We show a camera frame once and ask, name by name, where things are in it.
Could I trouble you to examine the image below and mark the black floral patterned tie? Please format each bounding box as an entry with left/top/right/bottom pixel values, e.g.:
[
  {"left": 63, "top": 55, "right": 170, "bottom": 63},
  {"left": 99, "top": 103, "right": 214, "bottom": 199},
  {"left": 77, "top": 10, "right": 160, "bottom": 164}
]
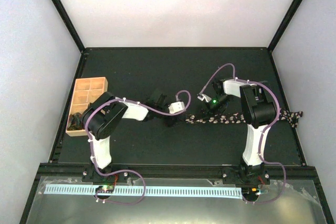
[{"left": 184, "top": 108, "right": 303, "bottom": 128}]

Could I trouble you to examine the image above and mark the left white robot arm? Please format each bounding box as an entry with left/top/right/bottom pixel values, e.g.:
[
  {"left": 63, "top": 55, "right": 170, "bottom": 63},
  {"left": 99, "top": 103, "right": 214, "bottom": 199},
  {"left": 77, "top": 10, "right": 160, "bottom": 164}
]
[{"left": 81, "top": 91, "right": 189, "bottom": 182}]

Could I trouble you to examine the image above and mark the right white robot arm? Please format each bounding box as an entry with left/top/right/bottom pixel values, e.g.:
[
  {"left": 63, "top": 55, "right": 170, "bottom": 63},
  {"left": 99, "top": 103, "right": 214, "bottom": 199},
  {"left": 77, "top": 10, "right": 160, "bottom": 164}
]
[{"left": 200, "top": 78, "right": 280, "bottom": 184}]

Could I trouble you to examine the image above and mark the wooden compartment box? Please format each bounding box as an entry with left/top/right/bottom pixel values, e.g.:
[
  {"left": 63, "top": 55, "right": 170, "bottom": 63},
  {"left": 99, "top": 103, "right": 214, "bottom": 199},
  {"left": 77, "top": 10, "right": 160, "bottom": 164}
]
[{"left": 65, "top": 77, "right": 108, "bottom": 137}]

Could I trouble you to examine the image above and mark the dark rolled tie in box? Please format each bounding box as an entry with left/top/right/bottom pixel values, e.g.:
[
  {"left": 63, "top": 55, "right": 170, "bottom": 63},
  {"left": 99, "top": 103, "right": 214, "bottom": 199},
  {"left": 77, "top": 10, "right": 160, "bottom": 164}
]
[{"left": 67, "top": 112, "right": 83, "bottom": 131}]

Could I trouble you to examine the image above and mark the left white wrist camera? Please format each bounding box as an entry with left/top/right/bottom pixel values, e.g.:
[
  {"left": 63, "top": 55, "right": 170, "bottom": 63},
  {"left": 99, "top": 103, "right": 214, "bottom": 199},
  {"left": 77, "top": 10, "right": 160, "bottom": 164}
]
[{"left": 168, "top": 101, "right": 185, "bottom": 114}]

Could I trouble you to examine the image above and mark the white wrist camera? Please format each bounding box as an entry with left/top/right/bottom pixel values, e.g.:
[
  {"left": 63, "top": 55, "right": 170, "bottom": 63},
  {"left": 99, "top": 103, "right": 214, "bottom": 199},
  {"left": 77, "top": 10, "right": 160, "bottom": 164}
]
[
  {"left": 197, "top": 93, "right": 212, "bottom": 103},
  {"left": 168, "top": 101, "right": 185, "bottom": 114}
]

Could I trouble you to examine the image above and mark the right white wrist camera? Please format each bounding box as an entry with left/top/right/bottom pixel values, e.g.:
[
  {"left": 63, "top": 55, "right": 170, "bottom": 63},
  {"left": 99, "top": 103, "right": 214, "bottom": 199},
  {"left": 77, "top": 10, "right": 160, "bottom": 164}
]
[{"left": 197, "top": 93, "right": 212, "bottom": 103}]

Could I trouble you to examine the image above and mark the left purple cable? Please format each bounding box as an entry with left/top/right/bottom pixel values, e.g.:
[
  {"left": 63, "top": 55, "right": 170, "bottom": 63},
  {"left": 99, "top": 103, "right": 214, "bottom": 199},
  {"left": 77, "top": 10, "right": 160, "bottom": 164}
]
[{"left": 85, "top": 90, "right": 191, "bottom": 205}]

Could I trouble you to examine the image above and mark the purple cable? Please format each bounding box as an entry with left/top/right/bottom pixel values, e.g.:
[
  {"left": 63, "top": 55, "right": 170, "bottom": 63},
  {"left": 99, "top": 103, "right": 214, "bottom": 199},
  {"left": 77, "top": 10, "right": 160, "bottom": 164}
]
[
  {"left": 85, "top": 90, "right": 191, "bottom": 205},
  {"left": 201, "top": 63, "right": 287, "bottom": 206}
]

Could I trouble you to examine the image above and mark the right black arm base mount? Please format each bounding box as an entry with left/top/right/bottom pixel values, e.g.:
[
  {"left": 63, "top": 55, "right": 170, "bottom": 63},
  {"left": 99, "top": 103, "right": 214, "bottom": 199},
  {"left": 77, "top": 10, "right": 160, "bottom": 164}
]
[{"left": 222, "top": 165, "right": 270, "bottom": 186}]

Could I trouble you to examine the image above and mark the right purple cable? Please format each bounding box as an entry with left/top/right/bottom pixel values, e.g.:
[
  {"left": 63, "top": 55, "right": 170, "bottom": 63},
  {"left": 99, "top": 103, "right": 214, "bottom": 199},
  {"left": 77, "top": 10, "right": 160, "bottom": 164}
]
[{"left": 201, "top": 63, "right": 287, "bottom": 206}]

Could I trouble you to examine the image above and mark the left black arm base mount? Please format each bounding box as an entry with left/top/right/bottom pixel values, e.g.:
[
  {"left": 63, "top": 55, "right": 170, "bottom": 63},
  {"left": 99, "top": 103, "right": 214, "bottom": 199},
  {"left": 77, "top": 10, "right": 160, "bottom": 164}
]
[{"left": 81, "top": 165, "right": 129, "bottom": 183}]

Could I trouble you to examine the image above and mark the light blue slotted cable duct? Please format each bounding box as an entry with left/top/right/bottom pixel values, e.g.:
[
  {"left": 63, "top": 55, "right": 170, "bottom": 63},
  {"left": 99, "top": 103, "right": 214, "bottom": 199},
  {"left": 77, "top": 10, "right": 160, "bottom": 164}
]
[{"left": 44, "top": 184, "right": 243, "bottom": 199}]

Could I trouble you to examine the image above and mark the right black frame post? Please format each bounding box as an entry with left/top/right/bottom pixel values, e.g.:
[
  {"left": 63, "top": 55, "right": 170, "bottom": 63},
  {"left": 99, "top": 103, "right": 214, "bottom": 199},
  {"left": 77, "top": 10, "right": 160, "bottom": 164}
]
[{"left": 267, "top": 0, "right": 303, "bottom": 52}]

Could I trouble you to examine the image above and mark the black frame post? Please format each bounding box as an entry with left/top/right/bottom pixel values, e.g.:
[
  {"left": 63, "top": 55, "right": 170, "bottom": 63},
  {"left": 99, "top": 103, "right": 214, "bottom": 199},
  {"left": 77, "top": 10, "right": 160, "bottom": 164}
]
[
  {"left": 267, "top": 0, "right": 303, "bottom": 52},
  {"left": 51, "top": 0, "right": 85, "bottom": 52}
]

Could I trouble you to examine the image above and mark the left black frame post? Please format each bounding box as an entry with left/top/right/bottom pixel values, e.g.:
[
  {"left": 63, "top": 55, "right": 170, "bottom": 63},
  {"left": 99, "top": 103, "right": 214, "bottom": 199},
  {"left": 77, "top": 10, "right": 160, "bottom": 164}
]
[{"left": 51, "top": 0, "right": 85, "bottom": 52}]

